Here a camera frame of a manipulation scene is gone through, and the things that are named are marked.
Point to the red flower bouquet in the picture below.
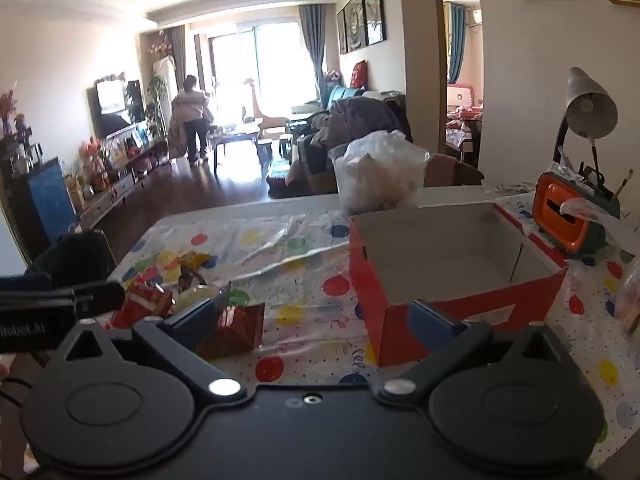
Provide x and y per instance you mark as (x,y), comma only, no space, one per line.
(7,105)

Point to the wooden rocking toy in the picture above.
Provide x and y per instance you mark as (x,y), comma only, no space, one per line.
(265,120)

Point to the brown chair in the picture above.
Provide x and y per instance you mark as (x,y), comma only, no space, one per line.
(462,172)

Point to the long television cabinet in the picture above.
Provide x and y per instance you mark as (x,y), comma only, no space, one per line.
(125,180)

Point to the black pen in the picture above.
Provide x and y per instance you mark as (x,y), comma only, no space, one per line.
(596,160)

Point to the television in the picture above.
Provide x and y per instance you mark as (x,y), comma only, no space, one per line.
(112,110)

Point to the clear plastic tub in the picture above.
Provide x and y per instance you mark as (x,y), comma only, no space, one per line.
(350,200)

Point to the tall green plant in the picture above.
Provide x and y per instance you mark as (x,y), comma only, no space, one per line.
(157,105)

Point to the blue curtain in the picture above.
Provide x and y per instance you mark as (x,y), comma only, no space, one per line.
(456,45)

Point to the thin paint brush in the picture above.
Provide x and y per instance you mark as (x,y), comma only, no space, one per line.
(624,183)

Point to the black framed wall picture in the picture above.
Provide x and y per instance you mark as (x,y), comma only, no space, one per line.
(374,10)
(355,20)

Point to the potted red flowers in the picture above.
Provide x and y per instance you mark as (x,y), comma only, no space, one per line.
(92,152)

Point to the sofa with clothes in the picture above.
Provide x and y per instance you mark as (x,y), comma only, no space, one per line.
(310,155)

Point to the narrow framed wall picture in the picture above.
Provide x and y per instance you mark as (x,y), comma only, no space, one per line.
(342,30)

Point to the red snack packet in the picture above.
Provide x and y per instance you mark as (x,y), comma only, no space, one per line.
(145,302)

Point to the grey coat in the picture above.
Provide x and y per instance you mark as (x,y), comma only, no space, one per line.
(365,120)

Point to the grey curtain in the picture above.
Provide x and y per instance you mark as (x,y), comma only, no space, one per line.
(312,50)

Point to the blue cabinet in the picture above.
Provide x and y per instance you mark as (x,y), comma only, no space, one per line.
(50,200)

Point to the wall air conditioner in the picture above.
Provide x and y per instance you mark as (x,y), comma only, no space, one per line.
(476,16)

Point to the white plastic bag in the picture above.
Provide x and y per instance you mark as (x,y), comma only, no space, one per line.
(380,170)

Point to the dark floor cushion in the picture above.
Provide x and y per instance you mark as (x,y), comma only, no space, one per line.
(280,182)

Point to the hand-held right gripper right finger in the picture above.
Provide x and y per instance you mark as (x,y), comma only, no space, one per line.
(430,320)

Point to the polka dot tablecloth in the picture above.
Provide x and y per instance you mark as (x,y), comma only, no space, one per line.
(310,350)

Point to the black coffee machine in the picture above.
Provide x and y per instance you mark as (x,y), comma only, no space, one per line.
(25,145)

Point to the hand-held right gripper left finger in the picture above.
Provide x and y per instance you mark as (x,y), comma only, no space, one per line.
(192,322)

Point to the dark brown snack packet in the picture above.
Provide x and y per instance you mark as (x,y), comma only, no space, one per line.
(189,280)

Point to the clear plastic bag of sweets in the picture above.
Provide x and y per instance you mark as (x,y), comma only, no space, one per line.
(627,300)

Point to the orange green tissue box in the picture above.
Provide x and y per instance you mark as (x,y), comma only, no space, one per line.
(555,215)

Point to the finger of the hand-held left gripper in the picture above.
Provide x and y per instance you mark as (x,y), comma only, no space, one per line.
(102,297)

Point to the clear plastic sheet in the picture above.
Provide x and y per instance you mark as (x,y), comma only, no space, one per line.
(280,255)

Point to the dark coffee table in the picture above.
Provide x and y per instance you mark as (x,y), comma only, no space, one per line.
(235,137)

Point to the red cushion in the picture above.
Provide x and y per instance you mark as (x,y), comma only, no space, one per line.
(358,75)

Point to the grey desk lamp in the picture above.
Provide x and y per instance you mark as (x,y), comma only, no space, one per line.
(590,105)

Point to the bed with pink bedding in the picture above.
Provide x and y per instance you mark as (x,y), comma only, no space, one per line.
(465,125)

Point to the red cardboard box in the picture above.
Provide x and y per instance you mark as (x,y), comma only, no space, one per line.
(380,280)

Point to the black chair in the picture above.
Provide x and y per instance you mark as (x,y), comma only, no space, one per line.
(75,255)

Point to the clear printed packet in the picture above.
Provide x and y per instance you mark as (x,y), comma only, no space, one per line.
(510,187)

